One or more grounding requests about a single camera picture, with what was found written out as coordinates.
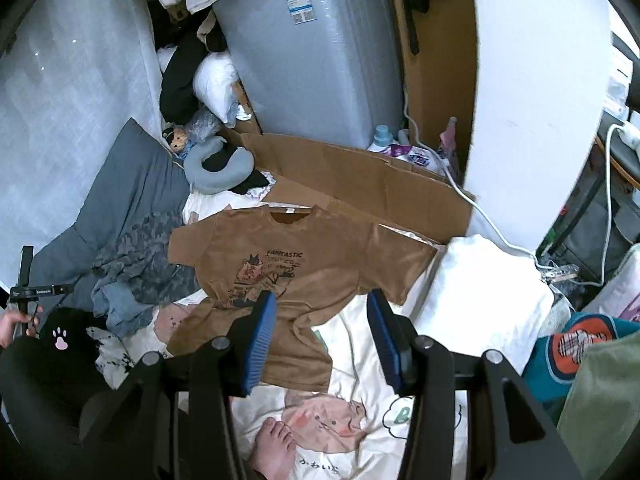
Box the person's bare foot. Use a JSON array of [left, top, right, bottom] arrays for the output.
[[250, 416, 297, 480]]

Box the person's left hand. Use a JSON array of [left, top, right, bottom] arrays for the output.
[[0, 310, 38, 351]]

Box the clear plastic bag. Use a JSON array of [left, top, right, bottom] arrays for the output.
[[187, 107, 223, 143]]

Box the pink bottle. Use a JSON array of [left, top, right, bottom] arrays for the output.
[[440, 117, 461, 166]]

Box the folded white sweatshirt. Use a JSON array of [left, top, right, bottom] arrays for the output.
[[417, 235, 556, 356]]

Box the brown printed t-shirt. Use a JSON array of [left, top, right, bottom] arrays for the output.
[[166, 205, 438, 395]]

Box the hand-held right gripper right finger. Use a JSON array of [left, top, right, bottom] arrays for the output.
[[365, 291, 583, 480]]

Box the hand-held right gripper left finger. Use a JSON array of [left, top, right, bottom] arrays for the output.
[[80, 290, 278, 480]]

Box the white curtain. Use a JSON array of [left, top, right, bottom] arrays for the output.
[[0, 0, 163, 286]]

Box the black jacket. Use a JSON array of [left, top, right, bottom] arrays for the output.
[[159, 22, 228, 123]]

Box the small teddy bear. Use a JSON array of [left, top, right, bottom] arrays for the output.
[[162, 127, 193, 156]]

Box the light green cloth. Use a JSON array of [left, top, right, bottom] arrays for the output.
[[555, 332, 640, 461]]

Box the person's leg in black trousers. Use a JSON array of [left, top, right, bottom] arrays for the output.
[[0, 337, 131, 480]]

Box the brown cardboard sheet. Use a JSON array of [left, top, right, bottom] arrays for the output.
[[220, 130, 476, 246]]

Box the grey neck pillow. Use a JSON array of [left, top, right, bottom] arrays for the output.
[[184, 135, 255, 195]]

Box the pale pink bag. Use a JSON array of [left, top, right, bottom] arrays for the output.
[[582, 245, 640, 321]]

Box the brown wooden door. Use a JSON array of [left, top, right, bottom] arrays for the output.
[[385, 0, 476, 161]]

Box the black paw print garment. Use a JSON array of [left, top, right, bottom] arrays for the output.
[[39, 307, 101, 361]]

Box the blue denim garment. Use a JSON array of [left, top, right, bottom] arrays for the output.
[[90, 280, 161, 338]]

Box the white power cable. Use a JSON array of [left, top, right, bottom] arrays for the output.
[[597, 125, 621, 286], [400, 95, 581, 286]]

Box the white fluffy spotted cloth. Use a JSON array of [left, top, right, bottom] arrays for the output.
[[86, 326, 146, 391]]

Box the black hanging garment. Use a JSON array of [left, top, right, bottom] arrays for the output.
[[395, 0, 431, 56]]

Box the grey camouflage garment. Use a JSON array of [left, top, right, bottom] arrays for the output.
[[92, 210, 201, 306]]

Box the cream bear print blanket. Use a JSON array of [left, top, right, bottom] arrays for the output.
[[120, 192, 471, 480]]

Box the white power strip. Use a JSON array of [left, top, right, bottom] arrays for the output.
[[612, 122, 640, 151]]

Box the colourful patterned cloth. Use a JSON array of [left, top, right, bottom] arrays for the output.
[[250, 172, 276, 201]]

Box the teal patterned blanket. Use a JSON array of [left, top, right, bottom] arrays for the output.
[[520, 312, 640, 406]]

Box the black cloth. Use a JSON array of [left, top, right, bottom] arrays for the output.
[[202, 147, 271, 196]]

